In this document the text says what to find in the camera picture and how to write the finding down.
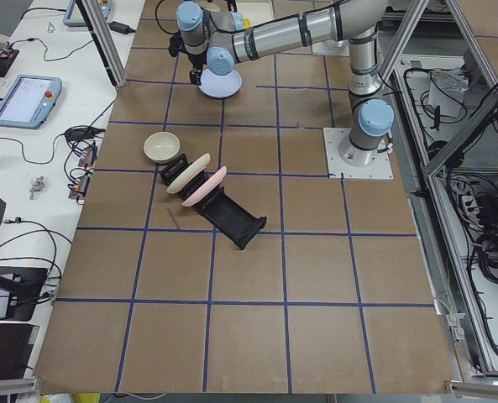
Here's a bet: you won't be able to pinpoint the white rectangular tray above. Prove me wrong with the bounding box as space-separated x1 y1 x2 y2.
236 1 275 21

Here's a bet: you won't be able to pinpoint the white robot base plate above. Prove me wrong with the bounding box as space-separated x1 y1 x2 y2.
323 128 394 181

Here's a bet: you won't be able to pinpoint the aluminium frame post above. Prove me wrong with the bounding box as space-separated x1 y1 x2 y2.
76 0 128 88

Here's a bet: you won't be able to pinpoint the black cables on bench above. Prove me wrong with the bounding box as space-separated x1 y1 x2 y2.
0 35 107 303

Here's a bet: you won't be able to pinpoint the black power adapter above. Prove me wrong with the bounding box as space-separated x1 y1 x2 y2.
107 21 136 34

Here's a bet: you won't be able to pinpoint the light blue plate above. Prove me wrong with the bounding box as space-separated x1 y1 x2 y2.
198 69 243 99

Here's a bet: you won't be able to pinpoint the cream plate in rack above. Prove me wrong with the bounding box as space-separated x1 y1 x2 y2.
166 153 211 194

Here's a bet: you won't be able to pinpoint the cream bowl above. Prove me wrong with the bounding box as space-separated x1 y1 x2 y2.
143 132 181 164

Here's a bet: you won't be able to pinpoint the black dish rack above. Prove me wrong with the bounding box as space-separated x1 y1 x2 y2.
160 154 267 249

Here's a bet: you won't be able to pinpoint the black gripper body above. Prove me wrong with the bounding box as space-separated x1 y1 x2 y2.
188 53 205 84

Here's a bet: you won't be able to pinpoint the cream round plate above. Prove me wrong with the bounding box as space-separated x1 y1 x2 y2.
202 2 221 12

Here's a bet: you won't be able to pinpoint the pink plate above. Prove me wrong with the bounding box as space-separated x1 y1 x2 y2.
182 166 228 207

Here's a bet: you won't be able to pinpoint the black tripod stand base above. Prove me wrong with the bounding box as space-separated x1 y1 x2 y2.
0 266 48 322

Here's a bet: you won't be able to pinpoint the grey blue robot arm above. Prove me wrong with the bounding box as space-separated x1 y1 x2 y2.
169 0 394 168

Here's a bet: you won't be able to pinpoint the blue teach pendant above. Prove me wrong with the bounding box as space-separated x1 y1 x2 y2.
0 75 62 129
63 0 118 27

